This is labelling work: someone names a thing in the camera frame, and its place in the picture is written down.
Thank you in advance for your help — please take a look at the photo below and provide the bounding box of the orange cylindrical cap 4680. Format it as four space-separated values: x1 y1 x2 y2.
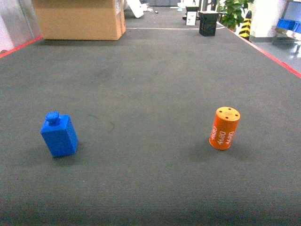
209 106 240 150

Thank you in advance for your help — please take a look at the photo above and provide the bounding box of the blue bottle-shaped block part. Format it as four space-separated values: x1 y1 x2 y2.
40 111 78 157

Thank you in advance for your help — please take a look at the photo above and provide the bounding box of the blue bin on far shelf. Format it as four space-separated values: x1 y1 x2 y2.
277 18 301 33

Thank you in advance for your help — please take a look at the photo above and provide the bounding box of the white sign board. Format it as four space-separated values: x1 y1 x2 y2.
186 11 197 26

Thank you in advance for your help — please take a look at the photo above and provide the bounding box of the black crate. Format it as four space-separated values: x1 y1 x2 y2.
199 11 219 37

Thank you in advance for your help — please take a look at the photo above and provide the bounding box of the yellow black striped bollard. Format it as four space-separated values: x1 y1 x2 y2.
238 10 252 40

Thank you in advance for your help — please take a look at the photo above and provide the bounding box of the green potted plant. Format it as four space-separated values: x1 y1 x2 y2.
217 0 254 31

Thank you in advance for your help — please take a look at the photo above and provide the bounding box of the large cardboard box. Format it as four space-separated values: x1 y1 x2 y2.
32 0 126 40

